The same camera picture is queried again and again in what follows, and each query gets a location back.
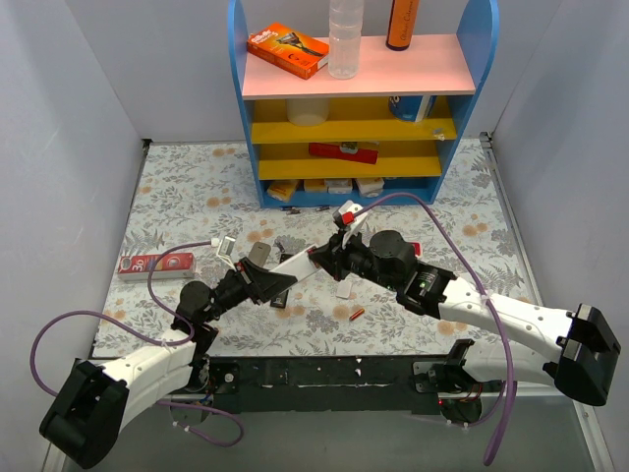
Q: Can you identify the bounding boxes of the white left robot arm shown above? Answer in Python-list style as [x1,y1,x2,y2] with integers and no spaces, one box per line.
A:
[39,258,299,469]

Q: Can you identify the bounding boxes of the red toothpaste box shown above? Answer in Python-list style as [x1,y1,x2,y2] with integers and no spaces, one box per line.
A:
[117,253,196,282]

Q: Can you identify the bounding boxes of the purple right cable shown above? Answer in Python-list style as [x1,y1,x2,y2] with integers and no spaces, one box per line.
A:
[353,192,516,466]

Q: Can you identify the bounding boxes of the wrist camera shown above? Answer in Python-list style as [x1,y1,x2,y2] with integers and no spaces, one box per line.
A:
[333,200,369,248]
[216,236,236,268]

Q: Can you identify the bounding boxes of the white plastic cup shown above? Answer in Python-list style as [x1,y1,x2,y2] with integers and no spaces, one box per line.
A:
[286,98,329,127]

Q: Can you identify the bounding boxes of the orange razor box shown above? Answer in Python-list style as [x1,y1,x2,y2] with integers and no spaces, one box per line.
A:
[247,23,329,80]

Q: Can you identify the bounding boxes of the grey remote control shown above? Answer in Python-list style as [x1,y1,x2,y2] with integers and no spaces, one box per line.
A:
[248,241,271,266]

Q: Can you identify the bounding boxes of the white tissue pack right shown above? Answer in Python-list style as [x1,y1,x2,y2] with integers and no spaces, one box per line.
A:
[355,177,384,198]

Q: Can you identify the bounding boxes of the black remote control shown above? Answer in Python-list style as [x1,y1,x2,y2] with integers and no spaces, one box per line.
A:
[269,290,289,310]

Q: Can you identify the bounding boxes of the red white remote control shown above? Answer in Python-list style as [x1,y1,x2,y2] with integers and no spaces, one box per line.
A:
[412,242,423,257]

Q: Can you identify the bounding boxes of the clear plastic bottle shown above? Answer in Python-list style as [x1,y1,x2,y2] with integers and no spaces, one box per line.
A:
[328,0,365,80]

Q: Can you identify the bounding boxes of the yellow tissue pack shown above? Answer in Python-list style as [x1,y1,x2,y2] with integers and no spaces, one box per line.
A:
[266,179,301,203]

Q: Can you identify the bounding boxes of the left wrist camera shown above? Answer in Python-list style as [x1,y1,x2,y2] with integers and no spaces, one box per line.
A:
[216,236,236,268]

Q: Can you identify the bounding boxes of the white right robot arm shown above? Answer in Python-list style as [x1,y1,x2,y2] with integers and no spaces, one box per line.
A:
[309,230,621,406]

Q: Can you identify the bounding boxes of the white tissue pack middle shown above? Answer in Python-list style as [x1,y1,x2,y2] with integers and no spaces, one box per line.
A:
[324,179,353,195]

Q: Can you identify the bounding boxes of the red battery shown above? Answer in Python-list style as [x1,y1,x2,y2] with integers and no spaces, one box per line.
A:
[349,308,366,322]

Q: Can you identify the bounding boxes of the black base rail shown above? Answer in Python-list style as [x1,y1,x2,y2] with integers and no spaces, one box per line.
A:
[207,355,477,415]

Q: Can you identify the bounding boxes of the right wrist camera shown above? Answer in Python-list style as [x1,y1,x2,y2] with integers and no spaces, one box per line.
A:
[333,200,369,248]

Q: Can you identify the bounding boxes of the orange cologne bottle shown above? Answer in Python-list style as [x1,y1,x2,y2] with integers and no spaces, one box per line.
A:
[385,0,421,51]

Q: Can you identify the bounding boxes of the white battery cover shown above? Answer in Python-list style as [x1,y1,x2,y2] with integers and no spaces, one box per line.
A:
[335,280,353,299]

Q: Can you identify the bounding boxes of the blue white can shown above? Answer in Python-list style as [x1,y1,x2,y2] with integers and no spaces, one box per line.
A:
[388,94,436,123]

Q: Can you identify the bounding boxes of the blue shelf unit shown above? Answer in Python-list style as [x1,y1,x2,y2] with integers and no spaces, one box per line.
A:
[227,1,499,208]

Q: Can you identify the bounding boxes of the red flat box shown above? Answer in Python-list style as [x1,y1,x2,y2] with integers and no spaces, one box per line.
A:
[308,142,379,164]

